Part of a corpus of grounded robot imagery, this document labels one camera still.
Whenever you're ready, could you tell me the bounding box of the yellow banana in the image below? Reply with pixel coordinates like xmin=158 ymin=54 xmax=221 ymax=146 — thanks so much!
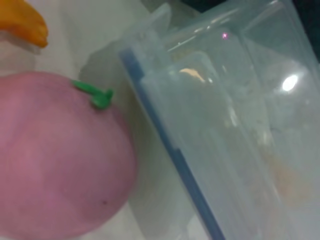
xmin=0 ymin=0 xmax=49 ymax=48

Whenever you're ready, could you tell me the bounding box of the clear plastic food container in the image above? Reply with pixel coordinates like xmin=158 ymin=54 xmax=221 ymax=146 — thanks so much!
xmin=118 ymin=0 xmax=320 ymax=240

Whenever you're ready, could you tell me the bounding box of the pink toy peach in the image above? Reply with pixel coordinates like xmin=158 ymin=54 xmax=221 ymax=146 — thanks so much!
xmin=0 ymin=71 xmax=138 ymax=239

